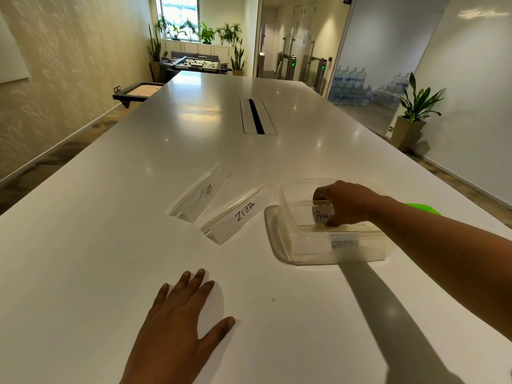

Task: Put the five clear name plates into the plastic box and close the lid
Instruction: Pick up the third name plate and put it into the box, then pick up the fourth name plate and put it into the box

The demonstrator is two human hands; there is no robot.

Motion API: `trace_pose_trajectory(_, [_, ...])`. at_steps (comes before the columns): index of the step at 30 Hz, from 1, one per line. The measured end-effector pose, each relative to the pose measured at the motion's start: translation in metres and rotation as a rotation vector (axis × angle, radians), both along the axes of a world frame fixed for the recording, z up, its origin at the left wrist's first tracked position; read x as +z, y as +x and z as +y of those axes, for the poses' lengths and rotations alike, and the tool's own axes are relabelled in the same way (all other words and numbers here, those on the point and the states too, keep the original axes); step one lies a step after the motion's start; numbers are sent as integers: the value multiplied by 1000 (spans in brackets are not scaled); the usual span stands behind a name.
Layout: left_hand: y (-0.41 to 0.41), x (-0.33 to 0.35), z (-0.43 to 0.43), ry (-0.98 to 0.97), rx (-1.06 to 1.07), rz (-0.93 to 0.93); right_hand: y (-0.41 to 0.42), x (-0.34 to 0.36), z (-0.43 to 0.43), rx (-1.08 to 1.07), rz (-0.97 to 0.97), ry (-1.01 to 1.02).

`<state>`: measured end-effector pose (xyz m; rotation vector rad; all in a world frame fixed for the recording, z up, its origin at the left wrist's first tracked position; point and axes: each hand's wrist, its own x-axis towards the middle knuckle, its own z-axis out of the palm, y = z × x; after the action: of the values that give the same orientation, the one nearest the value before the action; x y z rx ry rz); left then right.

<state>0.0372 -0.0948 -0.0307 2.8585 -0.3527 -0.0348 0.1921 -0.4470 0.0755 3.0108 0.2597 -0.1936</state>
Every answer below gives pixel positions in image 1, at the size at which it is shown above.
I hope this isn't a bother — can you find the person's right forearm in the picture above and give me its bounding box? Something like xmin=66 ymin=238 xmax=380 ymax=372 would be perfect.
xmin=367 ymin=195 xmax=512 ymax=342

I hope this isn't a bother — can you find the small green potted plant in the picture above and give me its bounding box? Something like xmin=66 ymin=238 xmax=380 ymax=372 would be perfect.
xmin=215 ymin=22 xmax=243 ymax=46
xmin=172 ymin=19 xmax=199 ymax=41
xmin=155 ymin=13 xmax=173 ymax=39
xmin=198 ymin=21 xmax=216 ymax=44

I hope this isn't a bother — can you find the green plastic lid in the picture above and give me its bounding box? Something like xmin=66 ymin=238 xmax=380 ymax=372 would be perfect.
xmin=404 ymin=202 xmax=442 ymax=217

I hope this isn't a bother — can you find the tall snake plant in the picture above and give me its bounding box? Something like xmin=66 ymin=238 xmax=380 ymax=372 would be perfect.
xmin=231 ymin=37 xmax=247 ymax=76
xmin=147 ymin=22 xmax=168 ymax=83

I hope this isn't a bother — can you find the foosball table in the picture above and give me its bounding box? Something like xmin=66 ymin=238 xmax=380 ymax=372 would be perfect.
xmin=159 ymin=51 xmax=231 ymax=83

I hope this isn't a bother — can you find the black side table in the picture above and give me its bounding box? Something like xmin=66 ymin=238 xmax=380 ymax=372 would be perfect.
xmin=112 ymin=82 xmax=165 ymax=109

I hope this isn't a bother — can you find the white wall board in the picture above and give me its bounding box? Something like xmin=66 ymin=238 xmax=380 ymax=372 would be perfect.
xmin=0 ymin=11 xmax=31 ymax=85

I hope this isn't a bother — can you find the bright window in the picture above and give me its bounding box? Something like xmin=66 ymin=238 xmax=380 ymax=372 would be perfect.
xmin=156 ymin=0 xmax=199 ymax=36

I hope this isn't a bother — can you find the white low cabinet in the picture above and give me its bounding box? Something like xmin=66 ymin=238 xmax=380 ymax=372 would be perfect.
xmin=164 ymin=38 xmax=237 ymax=62

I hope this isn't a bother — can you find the potted plant tan planter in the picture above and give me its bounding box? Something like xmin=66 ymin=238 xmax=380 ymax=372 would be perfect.
xmin=390 ymin=72 xmax=446 ymax=153

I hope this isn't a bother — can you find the person's right hand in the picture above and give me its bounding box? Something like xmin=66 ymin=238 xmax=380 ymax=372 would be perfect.
xmin=313 ymin=179 xmax=385 ymax=228

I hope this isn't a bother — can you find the person's left hand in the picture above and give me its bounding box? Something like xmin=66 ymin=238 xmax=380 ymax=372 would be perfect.
xmin=119 ymin=268 xmax=236 ymax=384

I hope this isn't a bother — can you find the stack of water jugs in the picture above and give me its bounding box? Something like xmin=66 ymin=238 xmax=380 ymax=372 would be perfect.
xmin=327 ymin=66 xmax=413 ymax=110

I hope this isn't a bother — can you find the clear plastic container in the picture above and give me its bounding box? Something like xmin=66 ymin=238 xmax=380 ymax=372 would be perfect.
xmin=263 ymin=178 xmax=395 ymax=267

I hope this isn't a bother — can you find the metal turnstile gate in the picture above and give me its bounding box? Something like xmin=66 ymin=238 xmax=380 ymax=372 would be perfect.
xmin=276 ymin=35 xmax=299 ymax=81
xmin=302 ymin=42 xmax=333 ymax=94

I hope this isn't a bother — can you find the table cable slot panel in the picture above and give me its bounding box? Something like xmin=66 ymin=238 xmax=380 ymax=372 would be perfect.
xmin=239 ymin=98 xmax=278 ymax=135

